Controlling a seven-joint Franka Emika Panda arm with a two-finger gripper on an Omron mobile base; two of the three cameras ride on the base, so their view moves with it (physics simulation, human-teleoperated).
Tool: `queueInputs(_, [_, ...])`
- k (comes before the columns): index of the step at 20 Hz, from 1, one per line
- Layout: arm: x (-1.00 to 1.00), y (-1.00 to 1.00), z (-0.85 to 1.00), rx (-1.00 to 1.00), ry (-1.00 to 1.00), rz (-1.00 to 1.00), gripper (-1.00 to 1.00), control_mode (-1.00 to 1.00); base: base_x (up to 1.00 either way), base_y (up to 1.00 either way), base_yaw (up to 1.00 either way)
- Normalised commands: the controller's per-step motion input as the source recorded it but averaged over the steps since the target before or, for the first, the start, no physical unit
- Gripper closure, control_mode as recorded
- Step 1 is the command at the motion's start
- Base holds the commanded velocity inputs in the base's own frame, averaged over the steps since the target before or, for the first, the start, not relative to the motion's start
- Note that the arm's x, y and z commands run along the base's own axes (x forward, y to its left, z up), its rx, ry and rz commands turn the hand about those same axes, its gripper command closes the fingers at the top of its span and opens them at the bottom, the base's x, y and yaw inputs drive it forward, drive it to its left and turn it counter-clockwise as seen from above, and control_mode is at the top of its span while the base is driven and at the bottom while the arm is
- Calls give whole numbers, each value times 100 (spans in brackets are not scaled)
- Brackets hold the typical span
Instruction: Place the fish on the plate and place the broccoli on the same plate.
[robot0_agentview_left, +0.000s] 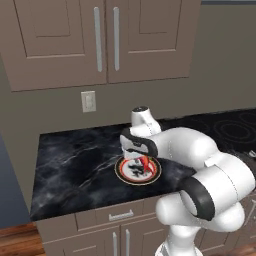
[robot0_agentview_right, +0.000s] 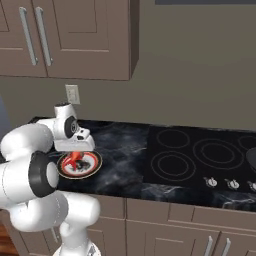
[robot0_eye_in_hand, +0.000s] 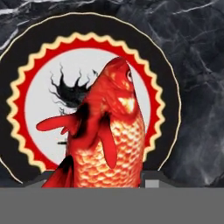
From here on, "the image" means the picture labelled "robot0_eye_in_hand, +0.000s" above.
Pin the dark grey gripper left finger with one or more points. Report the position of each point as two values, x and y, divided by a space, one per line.
39 180

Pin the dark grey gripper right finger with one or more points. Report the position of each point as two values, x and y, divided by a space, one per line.
153 180

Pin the red fish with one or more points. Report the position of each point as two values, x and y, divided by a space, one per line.
116 140

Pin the black red white round plate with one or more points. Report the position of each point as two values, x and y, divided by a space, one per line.
35 96

